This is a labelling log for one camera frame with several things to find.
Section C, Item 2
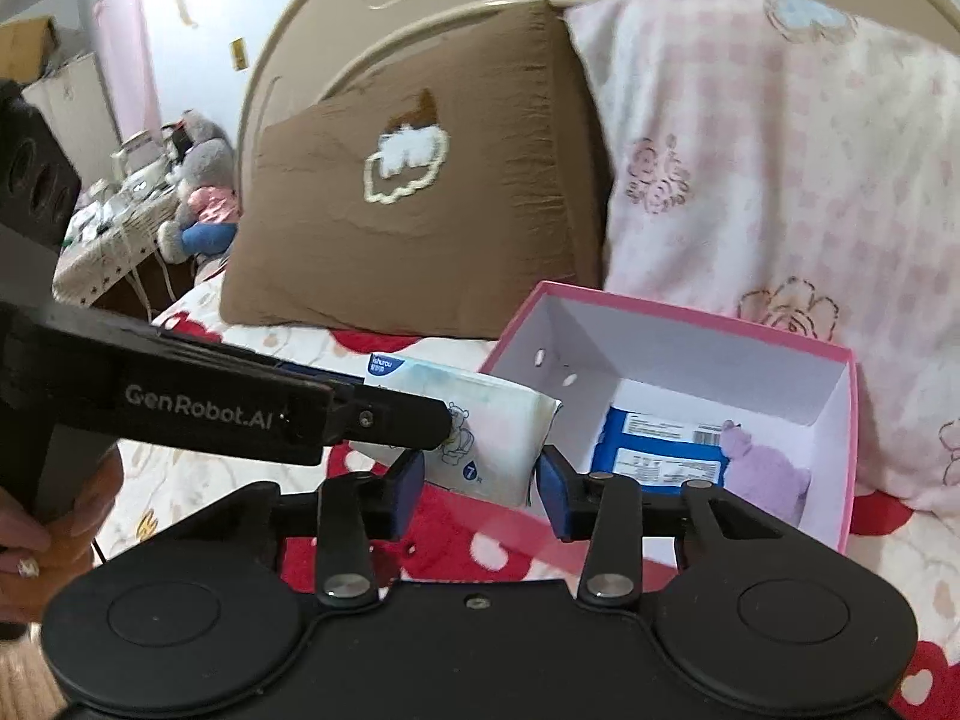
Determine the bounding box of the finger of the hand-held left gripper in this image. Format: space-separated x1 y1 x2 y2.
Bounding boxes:
328 385 456 453
274 362 369 388

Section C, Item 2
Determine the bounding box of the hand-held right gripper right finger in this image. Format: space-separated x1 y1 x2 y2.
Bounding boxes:
537 445 782 609

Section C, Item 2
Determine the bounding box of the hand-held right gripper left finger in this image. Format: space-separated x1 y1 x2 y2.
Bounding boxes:
186 450 426 609

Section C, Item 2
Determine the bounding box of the white wet wipes packet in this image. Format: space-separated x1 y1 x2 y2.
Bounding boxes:
352 352 564 508

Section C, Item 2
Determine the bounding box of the blue wet wipes packet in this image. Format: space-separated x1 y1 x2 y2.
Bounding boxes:
590 404 733 497

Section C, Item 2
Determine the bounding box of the pink cardboard box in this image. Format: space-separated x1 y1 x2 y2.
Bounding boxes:
478 280 860 557

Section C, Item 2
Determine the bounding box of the purple plush toy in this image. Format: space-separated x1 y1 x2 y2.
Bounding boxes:
719 420 815 527

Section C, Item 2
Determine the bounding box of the person's left hand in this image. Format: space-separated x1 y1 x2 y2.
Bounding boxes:
0 450 126 624

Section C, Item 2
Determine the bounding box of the red and white printed bedsheet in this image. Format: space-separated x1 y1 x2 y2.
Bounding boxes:
96 277 960 720

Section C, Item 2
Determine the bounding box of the table with patterned cloth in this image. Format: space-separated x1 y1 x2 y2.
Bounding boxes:
52 171 204 309

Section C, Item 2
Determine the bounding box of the brown pillow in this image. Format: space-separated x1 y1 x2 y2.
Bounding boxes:
219 0 609 339

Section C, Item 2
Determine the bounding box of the grey plush toy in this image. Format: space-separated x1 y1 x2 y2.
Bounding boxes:
155 110 242 266

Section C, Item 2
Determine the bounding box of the white jar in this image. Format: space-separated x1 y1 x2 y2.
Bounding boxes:
112 133 155 174

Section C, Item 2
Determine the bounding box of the white cabinet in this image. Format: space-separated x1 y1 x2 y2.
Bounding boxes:
20 52 122 182

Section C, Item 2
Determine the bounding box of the pink hanging cloth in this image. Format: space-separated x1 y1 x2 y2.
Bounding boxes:
93 0 163 145

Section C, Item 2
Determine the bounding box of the brown cardboard box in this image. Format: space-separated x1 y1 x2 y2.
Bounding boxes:
0 16 62 80

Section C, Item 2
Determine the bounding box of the pink checked floral pillow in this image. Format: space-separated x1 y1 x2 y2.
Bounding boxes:
562 0 960 519

